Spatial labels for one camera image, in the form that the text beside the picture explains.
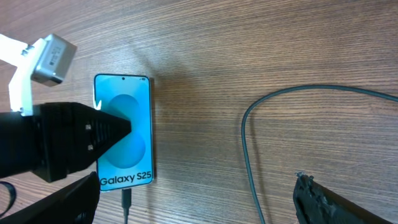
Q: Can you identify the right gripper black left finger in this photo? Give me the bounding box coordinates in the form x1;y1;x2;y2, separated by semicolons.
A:
1;172;100;224

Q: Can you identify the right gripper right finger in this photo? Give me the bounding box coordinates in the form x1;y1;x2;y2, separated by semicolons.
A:
293;172;392;224

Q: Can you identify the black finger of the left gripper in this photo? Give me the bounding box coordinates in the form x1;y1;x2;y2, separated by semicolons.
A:
84;108;132;161

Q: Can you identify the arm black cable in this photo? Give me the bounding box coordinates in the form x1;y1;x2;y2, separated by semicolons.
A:
0;180;17;218
241;84;398;224

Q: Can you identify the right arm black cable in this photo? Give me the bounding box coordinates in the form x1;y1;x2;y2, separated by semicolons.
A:
241;84;398;224

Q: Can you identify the black USB charging cable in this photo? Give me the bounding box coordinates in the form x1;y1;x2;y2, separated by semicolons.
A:
121;187;132;224

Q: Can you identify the blue Galaxy smartphone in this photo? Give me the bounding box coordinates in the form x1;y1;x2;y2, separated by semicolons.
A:
93;73;154;192

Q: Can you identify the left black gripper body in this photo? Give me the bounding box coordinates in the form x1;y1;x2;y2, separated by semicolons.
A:
33;102;93;182

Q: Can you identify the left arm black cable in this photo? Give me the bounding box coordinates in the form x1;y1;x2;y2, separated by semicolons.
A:
0;180;17;218

